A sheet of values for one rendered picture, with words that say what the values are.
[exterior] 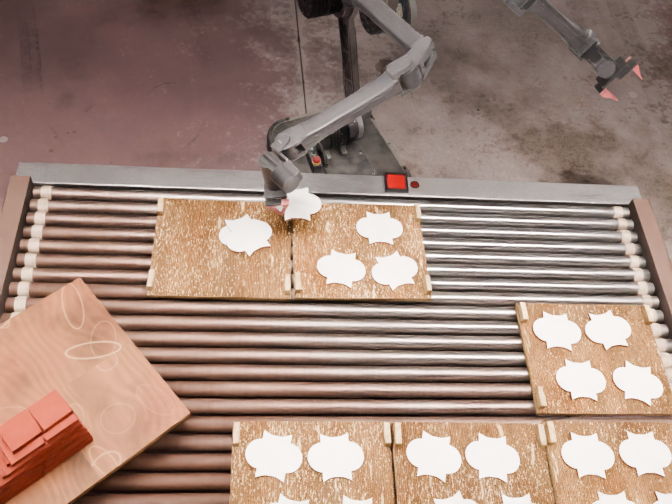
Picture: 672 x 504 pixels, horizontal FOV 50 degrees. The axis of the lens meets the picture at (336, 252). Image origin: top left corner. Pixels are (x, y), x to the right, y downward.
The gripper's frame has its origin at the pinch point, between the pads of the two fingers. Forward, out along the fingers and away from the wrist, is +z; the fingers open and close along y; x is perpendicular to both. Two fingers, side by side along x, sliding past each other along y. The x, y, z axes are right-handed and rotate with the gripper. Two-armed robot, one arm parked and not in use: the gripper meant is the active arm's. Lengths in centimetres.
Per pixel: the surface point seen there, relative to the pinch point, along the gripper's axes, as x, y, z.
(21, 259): 76, -11, -2
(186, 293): 29.0, -23.9, 6.3
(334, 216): -14.6, 4.3, 15.8
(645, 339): -103, -40, 35
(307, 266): -5.4, -14.5, 13.9
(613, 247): -103, -6, 37
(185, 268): 29.7, -15.4, 6.2
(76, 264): 61, -12, 2
